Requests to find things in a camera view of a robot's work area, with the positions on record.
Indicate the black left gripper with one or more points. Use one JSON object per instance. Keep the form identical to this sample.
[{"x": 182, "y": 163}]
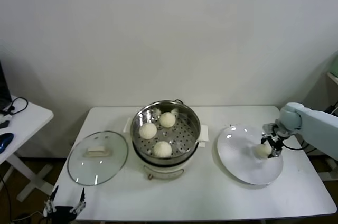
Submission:
[{"x": 62, "y": 213}]

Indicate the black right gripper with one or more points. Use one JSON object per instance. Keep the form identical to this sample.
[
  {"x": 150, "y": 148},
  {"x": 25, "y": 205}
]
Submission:
[{"x": 276, "y": 142}]

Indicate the white steamed baozi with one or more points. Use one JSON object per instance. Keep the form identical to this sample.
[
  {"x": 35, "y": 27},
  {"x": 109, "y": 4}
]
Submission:
[
  {"x": 162, "y": 149},
  {"x": 147, "y": 131},
  {"x": 167, "y": 120},
  {"x": 261, "y": 151}
]

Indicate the round glass pot lid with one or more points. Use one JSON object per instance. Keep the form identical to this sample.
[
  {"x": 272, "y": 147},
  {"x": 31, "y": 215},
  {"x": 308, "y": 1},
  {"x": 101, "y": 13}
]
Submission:
[{"x": 113, "y": 142}]

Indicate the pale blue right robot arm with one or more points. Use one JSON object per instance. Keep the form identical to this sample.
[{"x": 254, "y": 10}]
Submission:
[{"x": 317, "y": 126}]

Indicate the stainless steel steamer basket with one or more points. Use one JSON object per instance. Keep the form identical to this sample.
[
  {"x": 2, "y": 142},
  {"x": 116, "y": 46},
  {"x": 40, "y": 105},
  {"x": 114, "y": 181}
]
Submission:
[{"x": 187, "y": 121}]

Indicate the round white plate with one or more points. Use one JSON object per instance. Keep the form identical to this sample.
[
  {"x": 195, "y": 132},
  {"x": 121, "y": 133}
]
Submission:
[{"x": 237, "y": 160}]

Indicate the white furniture base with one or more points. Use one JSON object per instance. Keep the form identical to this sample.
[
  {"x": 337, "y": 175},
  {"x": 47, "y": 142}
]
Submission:
[{"x": 330, "y": 169}]

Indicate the blue computer mouse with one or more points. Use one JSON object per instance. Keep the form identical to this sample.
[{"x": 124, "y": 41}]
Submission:
[{"x": 5, "y": 139}]

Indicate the white side table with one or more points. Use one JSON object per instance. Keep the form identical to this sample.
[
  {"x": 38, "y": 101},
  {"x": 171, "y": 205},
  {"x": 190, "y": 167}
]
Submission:
[{"x": 31, "y": 118}]

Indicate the white shelf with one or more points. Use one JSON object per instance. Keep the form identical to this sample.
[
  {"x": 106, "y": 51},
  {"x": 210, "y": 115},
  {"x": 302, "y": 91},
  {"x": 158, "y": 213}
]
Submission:
[{"x": 333, "y": 78}]

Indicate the small black desk object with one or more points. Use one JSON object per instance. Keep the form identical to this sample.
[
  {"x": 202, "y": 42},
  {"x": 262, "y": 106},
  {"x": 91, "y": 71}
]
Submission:
[{"x": 4, "y": 124}]

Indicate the cream electric cooker pot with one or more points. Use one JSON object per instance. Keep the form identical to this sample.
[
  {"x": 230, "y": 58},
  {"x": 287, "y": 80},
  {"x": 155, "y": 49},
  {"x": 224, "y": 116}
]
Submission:
[{"x": 163, "y": 172}]

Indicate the small white adapter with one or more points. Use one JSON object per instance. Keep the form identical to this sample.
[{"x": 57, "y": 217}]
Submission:
[{"x": 6, "y": 115}]

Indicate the pale green object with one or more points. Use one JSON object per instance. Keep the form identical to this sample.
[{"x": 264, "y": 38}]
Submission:
[{"x": 334, "y": 65}]

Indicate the dark laptop screen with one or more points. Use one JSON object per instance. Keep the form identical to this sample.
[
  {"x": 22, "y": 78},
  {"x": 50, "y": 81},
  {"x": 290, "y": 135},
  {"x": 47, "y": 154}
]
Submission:
[{"x": 4, "y": 86}]

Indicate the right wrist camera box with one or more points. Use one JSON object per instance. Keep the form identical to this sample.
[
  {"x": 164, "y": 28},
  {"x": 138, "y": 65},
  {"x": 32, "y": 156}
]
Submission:
[{"x": 269, "y": 128}]

